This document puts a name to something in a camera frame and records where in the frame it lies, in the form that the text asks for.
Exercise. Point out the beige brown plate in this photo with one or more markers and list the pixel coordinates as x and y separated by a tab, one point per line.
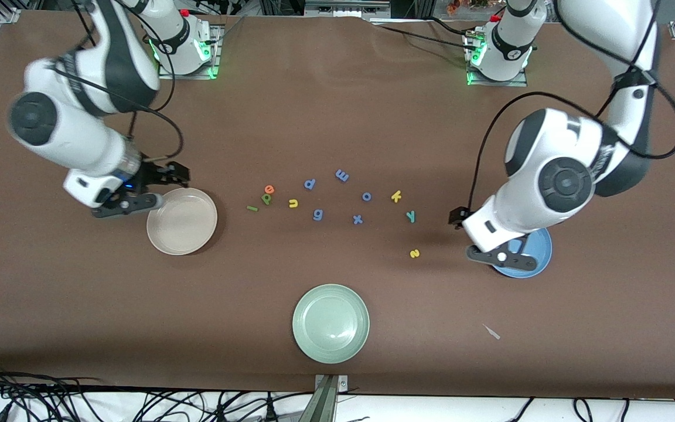
185	225

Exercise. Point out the blue plate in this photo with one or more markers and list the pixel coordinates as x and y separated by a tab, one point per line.
539	258

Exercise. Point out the blue foam letter p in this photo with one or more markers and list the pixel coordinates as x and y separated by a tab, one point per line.
307	187

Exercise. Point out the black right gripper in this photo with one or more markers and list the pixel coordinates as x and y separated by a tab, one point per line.
153	173

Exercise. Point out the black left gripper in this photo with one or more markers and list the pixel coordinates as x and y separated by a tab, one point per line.
459	218

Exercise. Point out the yellow foam letter k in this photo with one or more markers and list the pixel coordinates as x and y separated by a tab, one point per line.
396	197

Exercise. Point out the brown table cover sheet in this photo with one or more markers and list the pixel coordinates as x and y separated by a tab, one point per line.
79	305

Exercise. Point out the green foam letter p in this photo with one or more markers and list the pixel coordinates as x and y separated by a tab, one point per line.
266	199

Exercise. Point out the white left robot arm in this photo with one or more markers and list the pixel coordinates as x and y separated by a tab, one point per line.
560	176

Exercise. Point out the blue foam letter x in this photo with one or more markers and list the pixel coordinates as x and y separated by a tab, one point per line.
358	220

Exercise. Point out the pale green plate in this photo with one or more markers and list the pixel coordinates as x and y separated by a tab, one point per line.
330	323

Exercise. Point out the grey power strip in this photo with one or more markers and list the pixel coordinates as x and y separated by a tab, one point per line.
343	9

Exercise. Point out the blue foam letter g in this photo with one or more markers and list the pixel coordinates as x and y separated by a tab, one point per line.
317	219

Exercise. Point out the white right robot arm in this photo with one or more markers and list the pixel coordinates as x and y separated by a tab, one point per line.
79	135

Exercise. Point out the blue foam letter m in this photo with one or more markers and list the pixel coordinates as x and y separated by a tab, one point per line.
342	176

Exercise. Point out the aluminium clamp bracket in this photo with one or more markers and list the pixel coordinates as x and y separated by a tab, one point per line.
327	398

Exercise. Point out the orange brown clutter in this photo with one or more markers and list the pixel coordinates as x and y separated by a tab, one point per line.
466	6

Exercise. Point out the teal foam letter y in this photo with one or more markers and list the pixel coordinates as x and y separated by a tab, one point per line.
411	218

